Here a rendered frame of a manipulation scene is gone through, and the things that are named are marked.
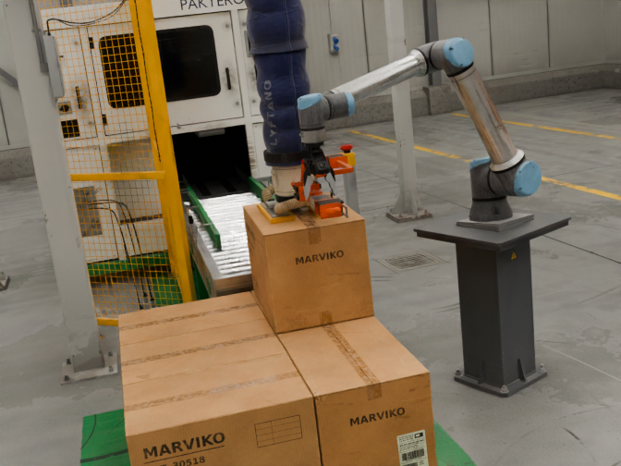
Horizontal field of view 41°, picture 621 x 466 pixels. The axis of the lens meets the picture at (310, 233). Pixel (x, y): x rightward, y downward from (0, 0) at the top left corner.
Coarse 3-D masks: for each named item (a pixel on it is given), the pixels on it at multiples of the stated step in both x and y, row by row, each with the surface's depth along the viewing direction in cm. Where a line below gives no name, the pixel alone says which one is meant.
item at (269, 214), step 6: (258, 204) 358; (264, 204) 354; (264, 210) 346; (270, 210) 342; (270, 216) 333; (276, 216) 331; (282, 216) 331; (288, 216) 330; (294, 216) 330; (270, 222) 329; (276, 222) 329; (282, 222) 330
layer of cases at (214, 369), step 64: (128, 320) 358; (192, 320) 349; (256, 320) 341; (128, 384) 292; (192, 384) 286; (256, 384) 280; (320, 384) 274; (384, 384) 271; (128, 448) 255; (192, 448) 260; (256, 448) 265; (320, 448) 272; (384, 448) 277
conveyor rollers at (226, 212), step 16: (192, 208) 568; (208, 208) 568; (224, 208) 562; (240, 208) 555; (224, 224) 518; (240, 224) 511; (208, 240) 481; (224, 240) 474; (240, 240) 468; (224, 256) 440; (240, 256) 440; (224, 272) 413; (240, 272) 414
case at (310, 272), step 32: (256, 224) 332; (288, 224) 325; (320, 224) 320; (352, 224) 319; (256, 256) 347; (288, 256) 317; (320, 256) 320; (352, 256) 322; (256, 288) 367; (288, 288) 320; (320, 288) 323; (352, 288) 325; (288, 320) 323; (320, 320) 325
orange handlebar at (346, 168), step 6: (336, 162) 372; (342, 162) 367; (342, 168) 352; (348, 168) 352; (324, 174) 350; (336, 174) 351; (312, 192) 308; (318, 192) 308; (330, 210) 282; (336, 210) 282
